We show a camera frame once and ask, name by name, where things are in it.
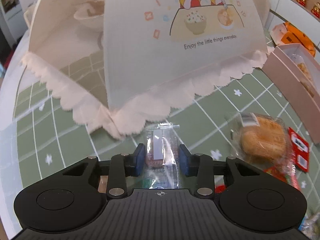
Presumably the orange package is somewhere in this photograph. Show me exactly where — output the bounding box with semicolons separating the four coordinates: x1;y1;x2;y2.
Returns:
270;22;316;57

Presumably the red gold figurine right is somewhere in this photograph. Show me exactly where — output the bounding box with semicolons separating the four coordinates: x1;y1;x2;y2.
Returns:
311;2;320;18

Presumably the green grid table mat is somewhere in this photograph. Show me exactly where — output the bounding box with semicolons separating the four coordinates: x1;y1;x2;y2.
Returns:
12;29;320;225

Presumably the white mesh food cover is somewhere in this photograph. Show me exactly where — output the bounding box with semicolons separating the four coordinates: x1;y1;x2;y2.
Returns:
22;0;268;139

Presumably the small clear sachet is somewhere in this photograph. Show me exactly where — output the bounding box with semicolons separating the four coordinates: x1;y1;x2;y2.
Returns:
143;122;180;189

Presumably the red sachet with barcode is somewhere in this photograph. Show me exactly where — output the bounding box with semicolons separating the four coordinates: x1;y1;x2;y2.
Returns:
288;127;310;173

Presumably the pink cardboard box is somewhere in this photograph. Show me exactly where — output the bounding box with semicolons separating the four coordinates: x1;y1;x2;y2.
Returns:
262;43;319;144

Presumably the clear bread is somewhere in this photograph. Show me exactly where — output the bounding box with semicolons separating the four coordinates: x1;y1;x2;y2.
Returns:
228;112;292;167

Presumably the large red roast duck packet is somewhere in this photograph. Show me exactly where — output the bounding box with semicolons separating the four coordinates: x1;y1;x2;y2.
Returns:
215;166;300;193

